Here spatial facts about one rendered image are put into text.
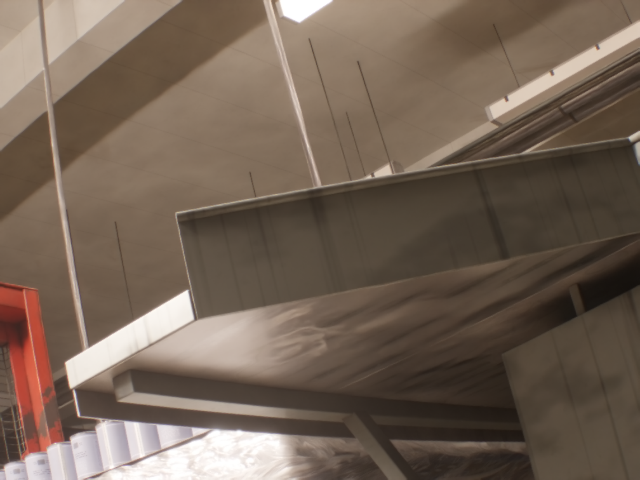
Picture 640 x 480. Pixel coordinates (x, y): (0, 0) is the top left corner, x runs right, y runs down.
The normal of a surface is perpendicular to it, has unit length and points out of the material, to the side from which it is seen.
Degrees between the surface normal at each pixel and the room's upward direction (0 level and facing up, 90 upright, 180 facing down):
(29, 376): 90
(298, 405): 90
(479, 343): 180
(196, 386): 90
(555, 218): 90
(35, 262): 180
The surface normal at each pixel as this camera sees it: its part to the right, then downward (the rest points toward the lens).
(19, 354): 0.74, -0.42
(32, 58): -0.63, -0.16
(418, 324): 0.23, 0.90
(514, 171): 0.08, -0.41
